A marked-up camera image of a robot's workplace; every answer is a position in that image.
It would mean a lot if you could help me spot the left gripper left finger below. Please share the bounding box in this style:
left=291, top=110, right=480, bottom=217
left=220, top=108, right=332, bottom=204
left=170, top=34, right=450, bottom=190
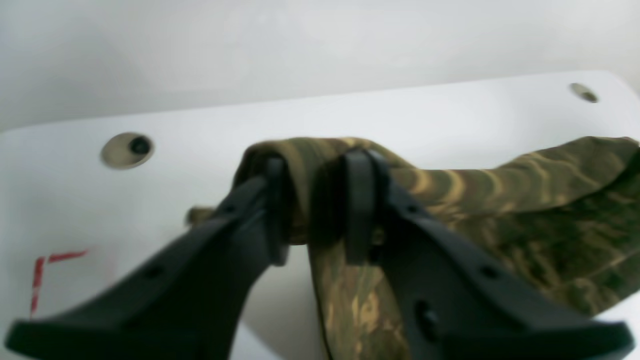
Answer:
left=5, top=157, right=290, bottom=360

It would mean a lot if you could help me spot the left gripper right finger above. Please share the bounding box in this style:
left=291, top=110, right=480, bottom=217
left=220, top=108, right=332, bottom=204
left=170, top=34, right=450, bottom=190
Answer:
left=341, top=150, right=635, bottom=360

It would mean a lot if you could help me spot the camouflage t-shirt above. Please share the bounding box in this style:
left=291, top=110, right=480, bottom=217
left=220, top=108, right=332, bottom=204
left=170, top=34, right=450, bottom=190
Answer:
left=185, top=136, right=640, bottom=360

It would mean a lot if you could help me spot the red tape rectangle marking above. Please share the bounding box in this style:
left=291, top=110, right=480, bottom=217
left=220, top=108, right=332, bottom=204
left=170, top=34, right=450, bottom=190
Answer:
left=30, top=249, right=91, bottom=317

